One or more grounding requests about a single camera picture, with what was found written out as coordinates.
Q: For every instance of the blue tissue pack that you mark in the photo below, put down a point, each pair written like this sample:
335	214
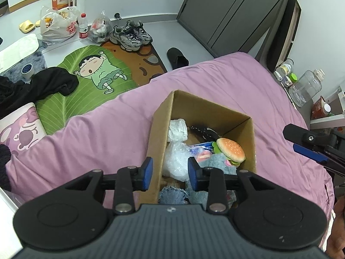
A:
200	148

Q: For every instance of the blue denim fabric piece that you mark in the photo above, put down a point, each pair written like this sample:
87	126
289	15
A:
171	195

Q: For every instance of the green cartoon floor mat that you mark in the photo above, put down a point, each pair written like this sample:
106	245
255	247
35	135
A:
103	73

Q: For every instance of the black clothing pile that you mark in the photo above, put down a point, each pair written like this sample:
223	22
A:
46	82

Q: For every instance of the clear plastic trash bag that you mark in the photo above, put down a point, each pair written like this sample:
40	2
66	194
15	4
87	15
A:
100	29

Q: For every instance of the white desk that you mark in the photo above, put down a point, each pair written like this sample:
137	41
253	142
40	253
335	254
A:
333	111

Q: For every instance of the grey wardrobe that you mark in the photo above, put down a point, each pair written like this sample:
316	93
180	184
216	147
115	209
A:
228	26

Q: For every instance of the clear bubble wrap bag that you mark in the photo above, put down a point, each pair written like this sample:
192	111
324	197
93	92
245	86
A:
175	163

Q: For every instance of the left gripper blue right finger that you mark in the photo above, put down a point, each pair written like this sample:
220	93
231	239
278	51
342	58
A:
199	176

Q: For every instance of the large clear water jug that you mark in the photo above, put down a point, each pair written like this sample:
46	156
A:
309	84

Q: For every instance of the red label water bottle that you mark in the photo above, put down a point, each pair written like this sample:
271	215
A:
83	26

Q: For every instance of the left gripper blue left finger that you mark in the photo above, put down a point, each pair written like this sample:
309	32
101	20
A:
143	176

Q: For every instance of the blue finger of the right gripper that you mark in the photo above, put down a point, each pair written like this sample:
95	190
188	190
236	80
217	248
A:
319	158
330	145

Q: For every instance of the black fabric patch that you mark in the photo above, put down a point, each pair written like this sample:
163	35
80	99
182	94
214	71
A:
205	133

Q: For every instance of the pink bed sheet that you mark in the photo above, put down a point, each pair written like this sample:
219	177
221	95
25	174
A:
116	134

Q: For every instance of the white plastic shopping bag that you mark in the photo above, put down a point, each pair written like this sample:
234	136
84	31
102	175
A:
56	26

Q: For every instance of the yellow slipper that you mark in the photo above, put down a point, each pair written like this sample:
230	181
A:
26	26

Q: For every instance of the green lid small jar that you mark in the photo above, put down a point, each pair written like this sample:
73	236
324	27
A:
293	78

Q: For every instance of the hamburger plush toy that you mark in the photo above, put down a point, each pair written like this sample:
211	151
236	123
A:
231	149

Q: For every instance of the orange snack bag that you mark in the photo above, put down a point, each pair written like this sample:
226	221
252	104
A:
319	107

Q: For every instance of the grey sneaker right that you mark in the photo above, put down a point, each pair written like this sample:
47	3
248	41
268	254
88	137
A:
140	32

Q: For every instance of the black framed cardboard tray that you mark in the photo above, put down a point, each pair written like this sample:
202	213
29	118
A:
285	36

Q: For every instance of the black slipper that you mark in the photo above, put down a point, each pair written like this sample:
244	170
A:
176	58

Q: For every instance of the yellow white canister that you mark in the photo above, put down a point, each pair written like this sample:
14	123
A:
284	69

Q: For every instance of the pink patterned pillow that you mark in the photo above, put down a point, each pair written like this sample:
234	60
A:
22	129

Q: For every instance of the person's right hand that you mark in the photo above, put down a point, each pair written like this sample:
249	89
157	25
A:
335	243

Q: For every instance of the grey pink plush toy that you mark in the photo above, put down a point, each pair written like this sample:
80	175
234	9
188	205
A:
217	161

